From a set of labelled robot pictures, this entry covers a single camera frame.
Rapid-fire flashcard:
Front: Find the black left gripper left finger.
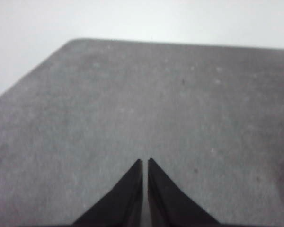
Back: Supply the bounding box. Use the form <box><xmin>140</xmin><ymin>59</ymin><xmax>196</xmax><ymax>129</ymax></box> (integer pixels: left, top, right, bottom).
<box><xmin>72</xmin><ymin>158</ymin><xmax>144</xmax><ymax>225</ymax></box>

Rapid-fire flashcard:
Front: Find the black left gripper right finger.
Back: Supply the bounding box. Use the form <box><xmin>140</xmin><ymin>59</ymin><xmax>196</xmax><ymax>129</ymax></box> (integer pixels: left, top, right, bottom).
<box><xmin>146</xmin><ymin>157</ymin><xmax>222</xmax><ymax>225</ymax></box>

